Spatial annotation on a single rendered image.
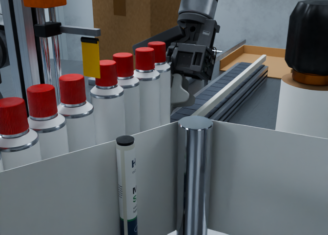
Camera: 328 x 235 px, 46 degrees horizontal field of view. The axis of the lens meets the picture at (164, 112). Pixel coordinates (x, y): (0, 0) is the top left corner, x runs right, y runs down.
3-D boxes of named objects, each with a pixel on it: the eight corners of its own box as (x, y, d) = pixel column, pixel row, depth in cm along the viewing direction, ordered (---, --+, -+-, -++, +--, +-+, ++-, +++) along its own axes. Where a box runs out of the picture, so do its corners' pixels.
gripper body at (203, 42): (198, 74, 74) (212, 14, 75) (158, 68, 77) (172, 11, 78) (210, 84, 81) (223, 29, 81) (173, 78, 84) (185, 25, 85)
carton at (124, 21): (151, 88, 120) (150, -3, 110) (96, 74, 133) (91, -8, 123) (202, 67, 142) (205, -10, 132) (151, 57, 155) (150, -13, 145)
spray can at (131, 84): (125, 176, 67) (120, 60, 59) (107, 166, 70) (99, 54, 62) (147, 166, 70) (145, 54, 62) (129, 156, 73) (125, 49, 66)
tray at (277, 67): (290, 80, 134) (292, 69, 132) (219, 70, 145) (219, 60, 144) (304, 60, 158) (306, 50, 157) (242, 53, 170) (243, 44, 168)
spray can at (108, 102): (122, 190, 63) (116, 68, 55) (92, 186, 64) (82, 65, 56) (131, 173, 67) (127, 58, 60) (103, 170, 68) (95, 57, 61)
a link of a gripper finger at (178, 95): (181, 120, 74) (192, 74, 75) (153, 115, 77) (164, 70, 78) (186, 123, 77) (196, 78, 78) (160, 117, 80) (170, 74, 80)
